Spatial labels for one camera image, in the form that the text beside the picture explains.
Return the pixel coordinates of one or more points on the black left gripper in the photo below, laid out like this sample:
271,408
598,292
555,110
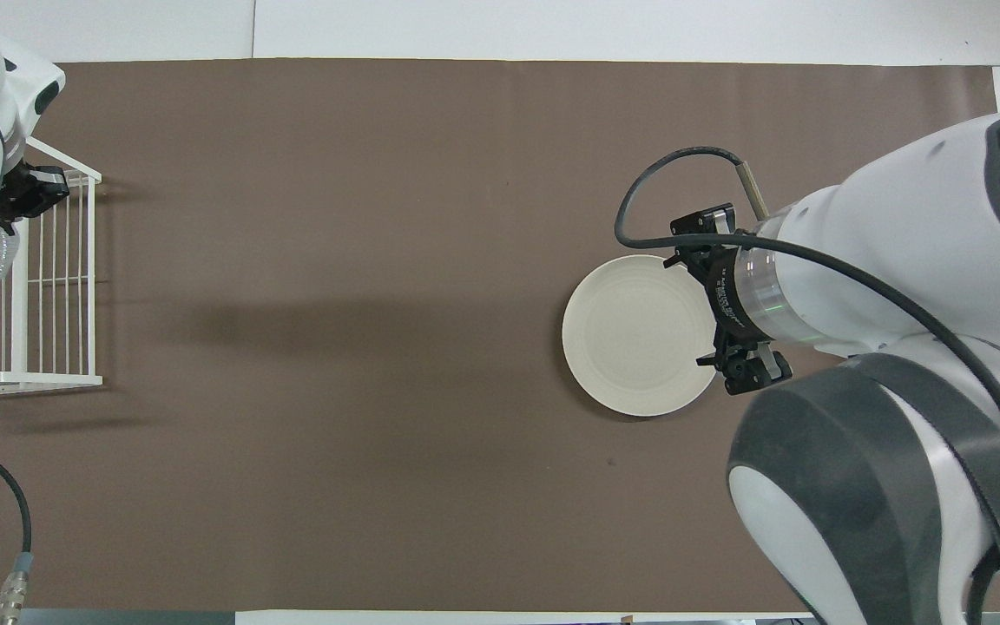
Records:
31,193

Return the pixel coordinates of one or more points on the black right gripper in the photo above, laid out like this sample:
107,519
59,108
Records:
728,299

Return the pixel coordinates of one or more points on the cream round plate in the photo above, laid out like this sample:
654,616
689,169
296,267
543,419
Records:
634,338

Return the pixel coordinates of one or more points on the brown table mat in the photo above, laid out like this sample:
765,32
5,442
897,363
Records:
378,347

